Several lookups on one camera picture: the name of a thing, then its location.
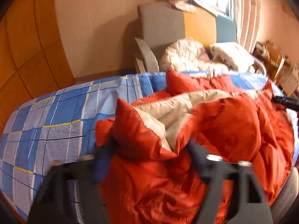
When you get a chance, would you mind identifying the orange puffer jacket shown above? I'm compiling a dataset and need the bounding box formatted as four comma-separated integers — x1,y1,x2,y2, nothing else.
95,70,295,223

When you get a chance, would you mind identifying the wooden rattan chair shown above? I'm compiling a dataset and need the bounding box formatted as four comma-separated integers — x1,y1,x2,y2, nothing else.
274,61,298,97

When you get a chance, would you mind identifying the wooden side table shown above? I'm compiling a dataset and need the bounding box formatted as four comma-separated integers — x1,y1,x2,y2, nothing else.
252,40,290,81

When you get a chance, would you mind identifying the white deer print pillow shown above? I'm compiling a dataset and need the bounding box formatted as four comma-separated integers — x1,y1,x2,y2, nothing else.
209,42,254,73

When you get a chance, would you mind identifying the blue plaid bed sheet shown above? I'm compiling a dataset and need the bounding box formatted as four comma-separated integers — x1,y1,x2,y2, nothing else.
1,72,298,223

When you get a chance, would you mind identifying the pink striped curtain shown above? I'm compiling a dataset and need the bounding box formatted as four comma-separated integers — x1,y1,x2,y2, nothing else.
234,0,262,53

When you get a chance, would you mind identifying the grey yellow blue headboard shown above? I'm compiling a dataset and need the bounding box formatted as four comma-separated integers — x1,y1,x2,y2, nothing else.
135,2,237,73

